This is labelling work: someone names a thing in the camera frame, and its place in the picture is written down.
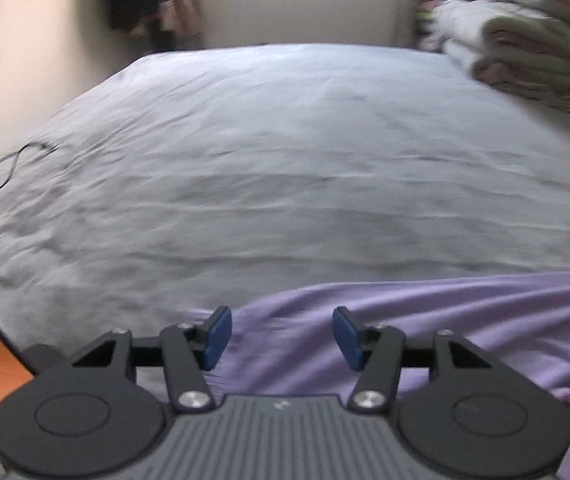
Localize dark hanging clothes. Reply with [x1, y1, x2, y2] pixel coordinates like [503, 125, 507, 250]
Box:
[101, 0, 204, 42]

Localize purple t-shirt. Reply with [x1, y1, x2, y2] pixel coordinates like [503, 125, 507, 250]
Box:
[184, 266, 570, 480]

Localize black charging cable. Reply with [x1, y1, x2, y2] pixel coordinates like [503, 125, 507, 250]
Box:
[0, 140, 62, 224]

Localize grey bed sheet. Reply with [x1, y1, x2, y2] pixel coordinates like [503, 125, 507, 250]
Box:
[0, 44, 570, 350]

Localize folded pink white quilt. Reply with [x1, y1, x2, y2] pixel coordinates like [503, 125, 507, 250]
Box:
[415, 0, 570, 113]

